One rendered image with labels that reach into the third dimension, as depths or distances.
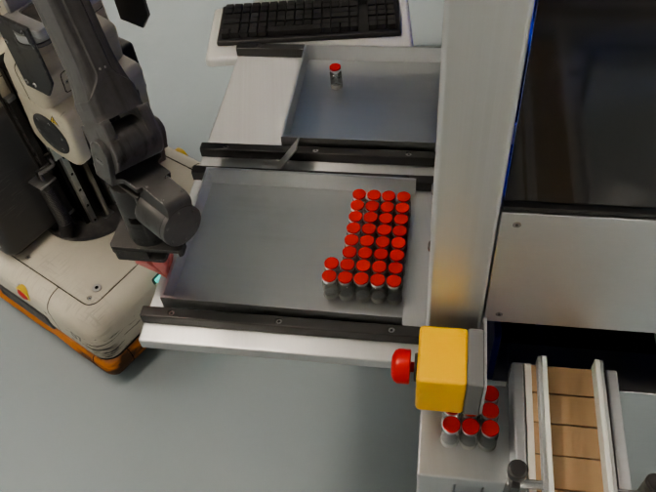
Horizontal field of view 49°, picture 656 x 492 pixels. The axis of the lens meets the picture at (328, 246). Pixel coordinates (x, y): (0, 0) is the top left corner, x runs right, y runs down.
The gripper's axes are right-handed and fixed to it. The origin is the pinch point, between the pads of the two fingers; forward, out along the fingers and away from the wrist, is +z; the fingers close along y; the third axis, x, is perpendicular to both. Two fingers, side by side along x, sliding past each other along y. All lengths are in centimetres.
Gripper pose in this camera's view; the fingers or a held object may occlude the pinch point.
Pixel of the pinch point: (168, 270)
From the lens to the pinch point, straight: 107.3
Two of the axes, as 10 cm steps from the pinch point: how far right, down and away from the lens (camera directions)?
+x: 1.4, -7.7, 6.2
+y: 9.9, 0.6, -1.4
